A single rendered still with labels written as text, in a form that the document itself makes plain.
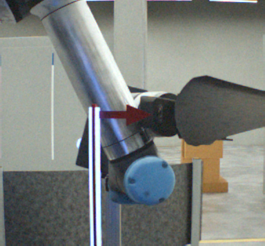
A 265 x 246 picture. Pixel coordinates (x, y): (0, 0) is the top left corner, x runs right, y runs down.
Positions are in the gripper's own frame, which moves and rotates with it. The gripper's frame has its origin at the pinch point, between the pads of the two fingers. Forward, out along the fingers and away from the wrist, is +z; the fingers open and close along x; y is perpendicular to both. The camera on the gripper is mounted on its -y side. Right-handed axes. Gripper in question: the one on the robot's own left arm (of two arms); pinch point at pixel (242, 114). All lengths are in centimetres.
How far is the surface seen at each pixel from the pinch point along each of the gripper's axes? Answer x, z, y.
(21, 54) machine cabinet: -90, -558, 214
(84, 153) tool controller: 8, -50, 5
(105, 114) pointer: 2.4, 1.3, -22.8
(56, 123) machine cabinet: -14, -533, 256
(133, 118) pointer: 2.6, 3.1, -20.3
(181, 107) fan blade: 1.0, 6.2, -16.3
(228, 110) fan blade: 0.8, 9.0, -11.7
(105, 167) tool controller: 10.3, -46.9, 9.2
